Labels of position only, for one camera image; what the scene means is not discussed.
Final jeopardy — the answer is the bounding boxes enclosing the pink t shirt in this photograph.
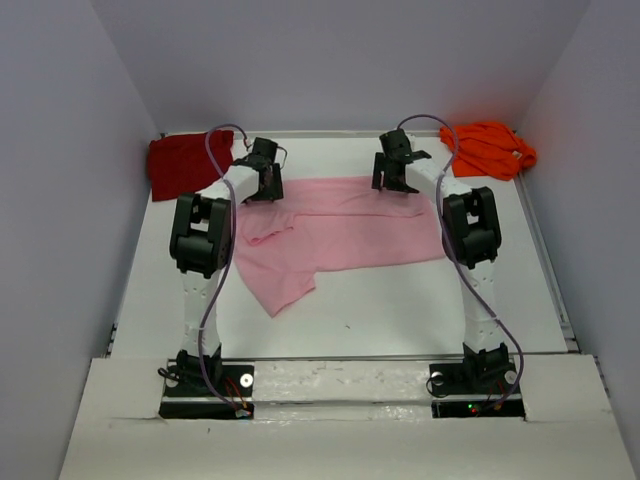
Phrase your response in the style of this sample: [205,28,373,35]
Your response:
[234,176,444,317]

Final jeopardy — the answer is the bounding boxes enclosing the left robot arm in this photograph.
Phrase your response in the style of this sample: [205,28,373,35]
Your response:
[169,137,284,395]

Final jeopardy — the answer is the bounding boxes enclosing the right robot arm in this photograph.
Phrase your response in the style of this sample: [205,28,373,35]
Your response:
[372,129,508,392]

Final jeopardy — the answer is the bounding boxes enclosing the dark red folded t shirt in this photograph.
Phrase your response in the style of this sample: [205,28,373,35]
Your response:
[147,133,220,202]

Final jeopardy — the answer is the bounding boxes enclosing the orange t shirt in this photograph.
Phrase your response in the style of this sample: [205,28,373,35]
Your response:
[452,122,537,181]

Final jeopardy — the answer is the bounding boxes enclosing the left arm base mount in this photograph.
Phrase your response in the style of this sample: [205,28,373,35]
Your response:
[157,351,255,420]

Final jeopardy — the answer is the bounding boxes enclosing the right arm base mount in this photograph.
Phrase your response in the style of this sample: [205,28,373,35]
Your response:
[425,344,525,419]

